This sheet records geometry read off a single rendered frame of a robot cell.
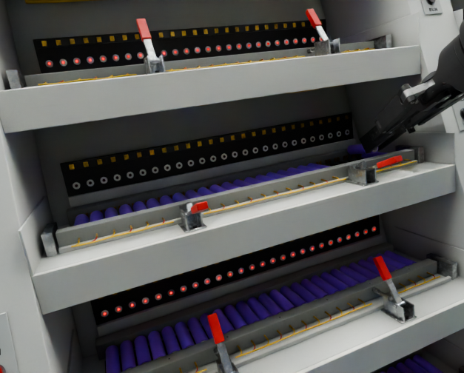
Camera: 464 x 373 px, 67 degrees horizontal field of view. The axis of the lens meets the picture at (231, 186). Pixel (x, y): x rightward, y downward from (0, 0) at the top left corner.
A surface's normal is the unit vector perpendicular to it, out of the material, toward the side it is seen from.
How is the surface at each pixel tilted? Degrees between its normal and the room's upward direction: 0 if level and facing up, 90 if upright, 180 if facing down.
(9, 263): 90
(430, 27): 90
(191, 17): 90
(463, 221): 90
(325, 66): 108
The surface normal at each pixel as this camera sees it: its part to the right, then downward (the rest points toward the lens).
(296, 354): -0.14, -0.96
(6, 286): 0.29, -0.14
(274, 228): 0.36, 0.16
